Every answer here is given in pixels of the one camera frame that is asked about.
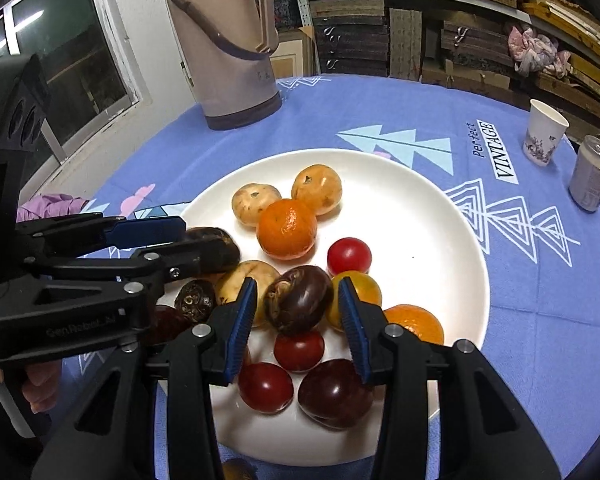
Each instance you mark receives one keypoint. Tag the purple satin cloth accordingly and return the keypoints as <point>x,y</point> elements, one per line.
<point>50,207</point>

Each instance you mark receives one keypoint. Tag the person's left hand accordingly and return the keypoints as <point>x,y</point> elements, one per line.
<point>42,385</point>

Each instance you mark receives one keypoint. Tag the dark water chestnut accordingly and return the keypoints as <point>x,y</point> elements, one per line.
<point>215,235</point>
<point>195,300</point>
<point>300,300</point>

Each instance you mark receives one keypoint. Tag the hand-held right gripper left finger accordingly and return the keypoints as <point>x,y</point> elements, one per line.
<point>240,330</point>

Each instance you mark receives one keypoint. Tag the beige thermos flask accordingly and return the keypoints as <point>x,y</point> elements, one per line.
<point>220,50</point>

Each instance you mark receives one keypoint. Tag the white framed window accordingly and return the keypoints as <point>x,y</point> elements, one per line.
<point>70,50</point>

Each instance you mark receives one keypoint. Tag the white oval plate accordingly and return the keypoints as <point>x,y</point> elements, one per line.
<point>420,240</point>

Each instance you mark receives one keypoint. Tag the blue printed tablecloth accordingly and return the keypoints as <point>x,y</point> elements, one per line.
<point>530,310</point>

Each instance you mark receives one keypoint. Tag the dark red plum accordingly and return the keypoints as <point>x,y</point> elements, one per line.
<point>335,392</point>
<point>164,325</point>

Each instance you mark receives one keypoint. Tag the brown perforated board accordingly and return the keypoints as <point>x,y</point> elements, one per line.
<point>405,45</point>

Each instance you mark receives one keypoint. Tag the white paper cup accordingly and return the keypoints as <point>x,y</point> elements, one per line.
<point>545,130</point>

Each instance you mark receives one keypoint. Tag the silver drink can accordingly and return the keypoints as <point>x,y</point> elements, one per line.
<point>591,175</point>

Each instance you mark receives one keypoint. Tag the red cherry tomato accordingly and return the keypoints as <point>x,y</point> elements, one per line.
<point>299,350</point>
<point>349,256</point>
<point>265,387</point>

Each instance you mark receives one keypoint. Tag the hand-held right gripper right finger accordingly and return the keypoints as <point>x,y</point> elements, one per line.
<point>355,335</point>

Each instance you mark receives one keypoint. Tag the yellow pepino melon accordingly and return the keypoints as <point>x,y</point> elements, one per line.
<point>317,189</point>
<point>266,272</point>
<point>256,203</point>

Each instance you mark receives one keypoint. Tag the orange mandarin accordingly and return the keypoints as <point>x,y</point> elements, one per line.
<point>420,322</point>
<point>286,228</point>

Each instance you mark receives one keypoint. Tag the pink cloth bundle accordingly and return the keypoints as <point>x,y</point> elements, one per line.
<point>537,52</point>

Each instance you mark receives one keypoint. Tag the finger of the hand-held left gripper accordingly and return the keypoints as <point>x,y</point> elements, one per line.
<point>180,262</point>
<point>145,230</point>

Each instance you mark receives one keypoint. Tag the beige framed panel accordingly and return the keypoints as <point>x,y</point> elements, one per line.
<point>290,60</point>

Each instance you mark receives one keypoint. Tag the yellow cherry tomato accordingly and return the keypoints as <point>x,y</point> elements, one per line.
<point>239,470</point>
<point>370,290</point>

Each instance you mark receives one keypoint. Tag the shelf of stacked wooden boards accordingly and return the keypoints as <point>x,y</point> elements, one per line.
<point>455,45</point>

